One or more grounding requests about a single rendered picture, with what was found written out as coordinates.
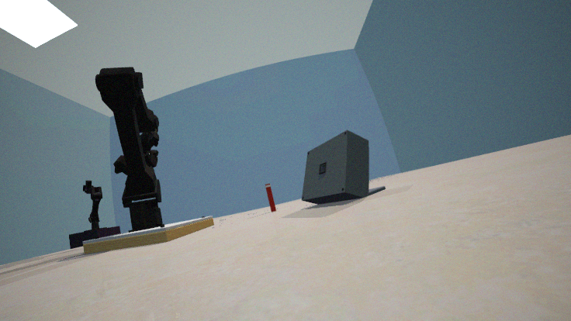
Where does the dark red peg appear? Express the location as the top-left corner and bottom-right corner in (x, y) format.
(265, 184), (276, 212)

